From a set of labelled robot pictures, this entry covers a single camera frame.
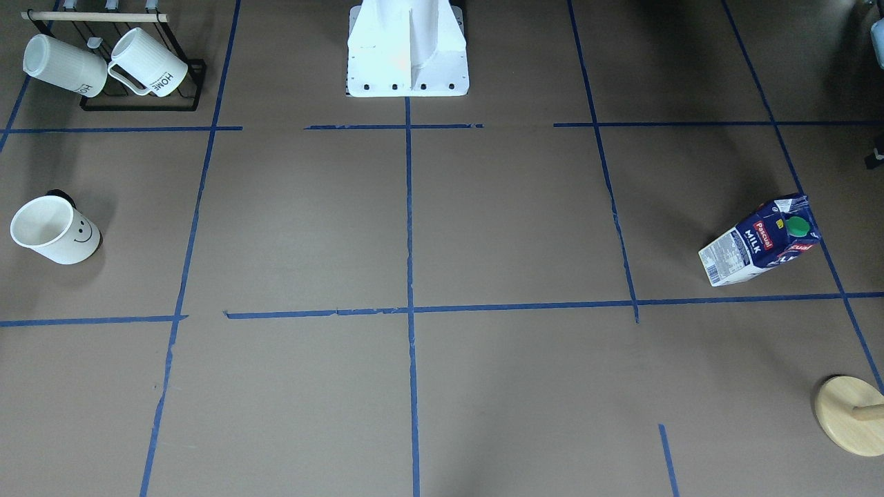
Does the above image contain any blue milk carton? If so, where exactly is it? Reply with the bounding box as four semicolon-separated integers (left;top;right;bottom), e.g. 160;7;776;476
698;194;821;287

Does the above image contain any white smiley face cup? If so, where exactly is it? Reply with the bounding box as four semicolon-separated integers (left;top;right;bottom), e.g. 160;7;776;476
10;189;102;265

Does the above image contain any white HOME mug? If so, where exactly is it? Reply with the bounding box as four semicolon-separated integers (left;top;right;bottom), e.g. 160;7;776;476
107;28;189;97

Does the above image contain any white ribbed mug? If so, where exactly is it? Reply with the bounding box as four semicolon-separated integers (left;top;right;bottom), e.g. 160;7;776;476
22;34;108;98

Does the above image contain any wooden mug tree stand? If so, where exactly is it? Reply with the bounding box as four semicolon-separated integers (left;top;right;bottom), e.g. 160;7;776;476
814;376;883;457

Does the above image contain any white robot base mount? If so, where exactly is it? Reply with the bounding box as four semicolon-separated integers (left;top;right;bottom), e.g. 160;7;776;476
345;1;470;98

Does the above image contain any black wire mug rack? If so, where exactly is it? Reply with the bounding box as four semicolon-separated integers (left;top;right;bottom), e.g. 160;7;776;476
20;1;207;111

